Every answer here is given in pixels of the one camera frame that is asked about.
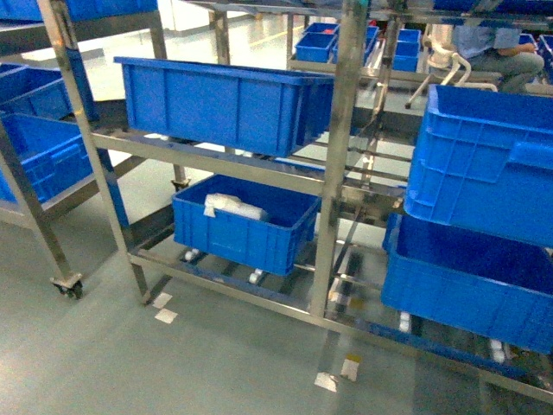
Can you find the blue crate on lower shelf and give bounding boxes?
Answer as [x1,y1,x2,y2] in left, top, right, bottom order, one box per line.
[172,175,321,277]

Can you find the blue crate on shelf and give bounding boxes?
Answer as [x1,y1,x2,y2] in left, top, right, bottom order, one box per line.
[114,56,334,157]
[172,175,321,277]

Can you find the blue crate on middle shelf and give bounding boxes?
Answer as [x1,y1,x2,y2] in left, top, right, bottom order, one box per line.
[114,56,334,157]

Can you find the stainless steel shelf rack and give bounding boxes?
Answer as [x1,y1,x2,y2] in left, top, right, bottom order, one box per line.
[0,0,553,405]

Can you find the lower right shelf crate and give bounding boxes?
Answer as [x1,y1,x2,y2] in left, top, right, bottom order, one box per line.
[381,214,552,354]

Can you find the seated person in blue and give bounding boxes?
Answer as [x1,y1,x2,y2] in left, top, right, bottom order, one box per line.
[452,25,544,94]

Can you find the white plastic bag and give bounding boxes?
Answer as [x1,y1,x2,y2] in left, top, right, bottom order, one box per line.
[203,193,270,221]

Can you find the large blue crate right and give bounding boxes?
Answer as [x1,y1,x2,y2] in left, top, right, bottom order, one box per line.
[404,85,552,248]

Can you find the left blue crate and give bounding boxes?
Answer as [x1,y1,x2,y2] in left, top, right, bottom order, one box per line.
[1,112,92,203]

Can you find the white chair frame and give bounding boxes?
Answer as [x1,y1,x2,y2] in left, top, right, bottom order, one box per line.
[404,24,499,109]

